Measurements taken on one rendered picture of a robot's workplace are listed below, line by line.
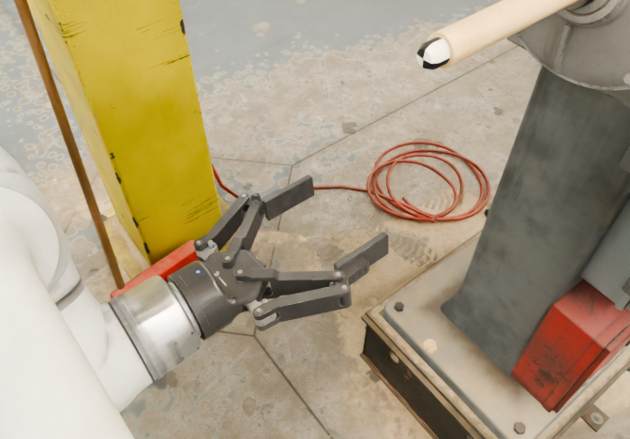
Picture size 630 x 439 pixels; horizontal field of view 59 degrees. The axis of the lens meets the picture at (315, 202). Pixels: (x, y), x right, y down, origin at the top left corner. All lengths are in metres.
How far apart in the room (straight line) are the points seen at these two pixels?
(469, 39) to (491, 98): 2.09
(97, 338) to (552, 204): 0.77
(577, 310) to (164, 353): 0.81
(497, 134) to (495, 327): 1.21
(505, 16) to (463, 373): 0.99
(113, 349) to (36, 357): 0.21
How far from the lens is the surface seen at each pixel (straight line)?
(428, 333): 1.42
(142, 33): 1.38
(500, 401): 1.38
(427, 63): 0.48
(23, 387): 0.32
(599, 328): 1.15
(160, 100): 1.48
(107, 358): 0.53
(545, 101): 0.95
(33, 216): 0.47
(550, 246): 1.09
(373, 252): 0.60
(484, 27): 0.52
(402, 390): 1.61
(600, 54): 0.68
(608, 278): 1.10
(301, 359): 1.68
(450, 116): 2.44
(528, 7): 0.56
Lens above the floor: 1.52
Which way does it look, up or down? 49 degrees down
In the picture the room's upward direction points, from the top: straight up
